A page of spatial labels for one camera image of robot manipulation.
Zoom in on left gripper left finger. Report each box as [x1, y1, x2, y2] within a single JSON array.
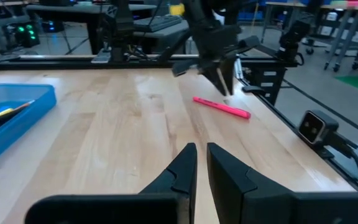
[[24, 142, 198, 224]]

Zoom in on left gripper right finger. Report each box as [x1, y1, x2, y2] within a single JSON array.
[[206, 142, 358, 224]]

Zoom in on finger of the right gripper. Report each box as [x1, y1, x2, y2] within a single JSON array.
[[202, 65, 226, 96], [221, 57, 237, 96]]

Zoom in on pink highlighter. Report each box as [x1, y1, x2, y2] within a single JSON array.
[[192, 96, 252, 120]]

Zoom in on blue plastic supply box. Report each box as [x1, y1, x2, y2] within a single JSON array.
[[0, 83, 57, 170]]

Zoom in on grey computer stand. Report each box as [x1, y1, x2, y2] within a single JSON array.
[[135, 18, 192, 55]]

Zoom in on black backlit keyboard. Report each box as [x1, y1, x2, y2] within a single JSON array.
[[134, 14, 183, 33]]

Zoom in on grey wheeled table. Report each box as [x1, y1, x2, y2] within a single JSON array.
[[261, 0, 358, 72]]

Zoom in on computer tower blue lights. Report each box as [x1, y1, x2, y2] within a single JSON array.
[[42, 20, 56, 34]]

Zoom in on computer tower green lights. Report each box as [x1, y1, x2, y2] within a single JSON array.
[[12, 22, 40, 48]]

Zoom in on black table-level camera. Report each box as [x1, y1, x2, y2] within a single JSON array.
[[297, 110, 341, 149]]

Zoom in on black camera cable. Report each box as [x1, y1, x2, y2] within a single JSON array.
[[331, 132, 358, 187]]

